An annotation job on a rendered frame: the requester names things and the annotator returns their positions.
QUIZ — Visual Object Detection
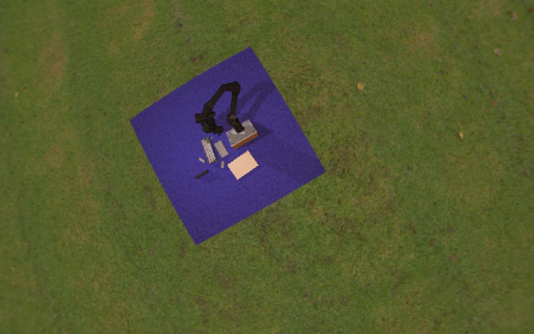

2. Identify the grey keyboard with keys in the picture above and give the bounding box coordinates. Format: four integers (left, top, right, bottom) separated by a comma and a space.
200, 137, 217, 164

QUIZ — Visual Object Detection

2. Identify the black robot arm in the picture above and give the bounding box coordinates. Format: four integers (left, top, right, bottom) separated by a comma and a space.
195, 81, 245, 134

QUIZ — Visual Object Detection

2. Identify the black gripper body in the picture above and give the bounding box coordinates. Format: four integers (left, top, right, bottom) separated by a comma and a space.
201, 119, 224, 135

